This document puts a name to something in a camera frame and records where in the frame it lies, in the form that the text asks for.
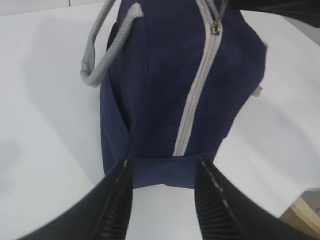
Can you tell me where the navy blue lunch bag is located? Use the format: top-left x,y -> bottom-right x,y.
80,0 -> 267,189

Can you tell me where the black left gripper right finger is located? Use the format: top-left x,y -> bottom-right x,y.
194,158 -> 314,240

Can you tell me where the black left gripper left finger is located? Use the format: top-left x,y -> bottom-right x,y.
22,159 -> 133,240

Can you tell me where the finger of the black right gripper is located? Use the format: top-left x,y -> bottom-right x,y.
228,0 -> 320,28

